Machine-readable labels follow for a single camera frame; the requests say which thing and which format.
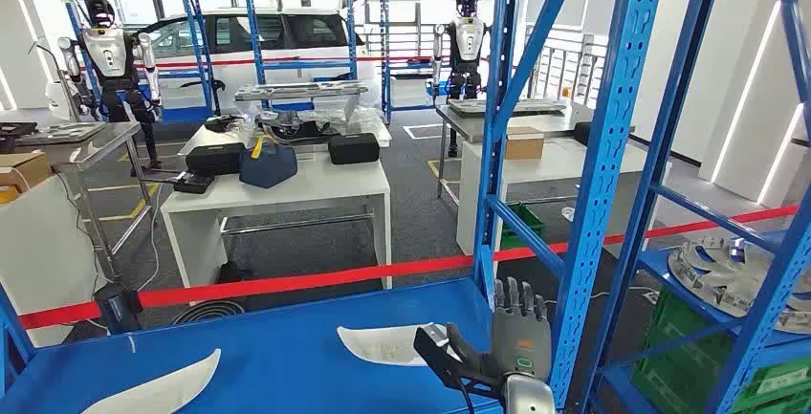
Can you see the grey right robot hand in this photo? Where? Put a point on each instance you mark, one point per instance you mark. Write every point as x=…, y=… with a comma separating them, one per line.
x=523, y=341

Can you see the white curved car part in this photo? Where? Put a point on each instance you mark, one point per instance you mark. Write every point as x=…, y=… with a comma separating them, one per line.
x=374, y=344
x=165, y=389

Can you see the blue steel shelf rack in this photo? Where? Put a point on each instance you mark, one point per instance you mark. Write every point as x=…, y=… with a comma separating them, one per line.
x=285, y=348
x=310, y=66
x=184, y=115
x=384, y=31
x=757, y=341

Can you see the green plastic crate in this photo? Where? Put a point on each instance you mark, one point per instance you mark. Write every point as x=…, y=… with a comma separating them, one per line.
x=684, y=379
x=523, y=227

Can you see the crumpled clear plastic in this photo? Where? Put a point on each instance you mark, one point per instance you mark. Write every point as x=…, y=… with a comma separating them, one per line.
x=567, y=213

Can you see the white table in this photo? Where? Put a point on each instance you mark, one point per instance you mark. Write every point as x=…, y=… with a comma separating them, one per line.
x=557, y=167
x=209, y=135
x=304, y=189

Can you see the cardboard box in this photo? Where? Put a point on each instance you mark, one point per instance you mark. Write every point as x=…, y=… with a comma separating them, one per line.
x=531, y=145
x=25, y=169

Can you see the round grey metal casting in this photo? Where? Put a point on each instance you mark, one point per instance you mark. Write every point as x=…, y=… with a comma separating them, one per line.
x=728, y=278

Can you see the black hard case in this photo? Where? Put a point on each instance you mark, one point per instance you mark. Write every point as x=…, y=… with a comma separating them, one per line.
x=581, y=134
x=215, y=159
x=353, y=149

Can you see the steel table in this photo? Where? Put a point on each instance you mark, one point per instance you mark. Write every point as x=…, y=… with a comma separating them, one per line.
x=545, y=121
x=95, y=145

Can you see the red barrier tape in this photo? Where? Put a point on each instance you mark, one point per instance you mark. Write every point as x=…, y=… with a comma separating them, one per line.
x=285, y=284

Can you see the clear plastic wrap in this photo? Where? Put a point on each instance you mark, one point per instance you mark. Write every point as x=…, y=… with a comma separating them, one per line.
x=355, y=121

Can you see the white railing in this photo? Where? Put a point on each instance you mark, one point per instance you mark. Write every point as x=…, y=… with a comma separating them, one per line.
x=570, y=63

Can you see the black soft bag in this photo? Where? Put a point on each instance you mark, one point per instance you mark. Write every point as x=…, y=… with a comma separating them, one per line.
x=231, y=272

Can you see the navy blue bag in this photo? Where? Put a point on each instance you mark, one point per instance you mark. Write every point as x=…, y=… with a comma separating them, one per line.
x=269, y=167

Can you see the silver black humanoid robot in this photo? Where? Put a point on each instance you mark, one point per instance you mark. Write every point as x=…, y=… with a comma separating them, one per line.
x=467, y=37
x=111, y=50

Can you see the black ribbed round disc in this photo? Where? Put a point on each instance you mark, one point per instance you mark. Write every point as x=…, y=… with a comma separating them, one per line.
x=206, y=313

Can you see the black remote controller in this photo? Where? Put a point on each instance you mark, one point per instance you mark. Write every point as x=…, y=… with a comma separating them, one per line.
x=193, y=183

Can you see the white car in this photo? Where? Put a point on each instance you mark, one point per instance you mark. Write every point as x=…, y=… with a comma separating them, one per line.
x=298, y=50

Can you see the white cabinet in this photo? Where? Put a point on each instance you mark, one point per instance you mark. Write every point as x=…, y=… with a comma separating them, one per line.
x=44, y=259

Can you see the white floor machine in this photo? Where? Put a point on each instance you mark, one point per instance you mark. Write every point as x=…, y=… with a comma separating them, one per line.
x=63, y=97

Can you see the black barrier post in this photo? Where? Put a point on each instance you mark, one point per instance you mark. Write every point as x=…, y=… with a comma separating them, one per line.
x=117, y=310

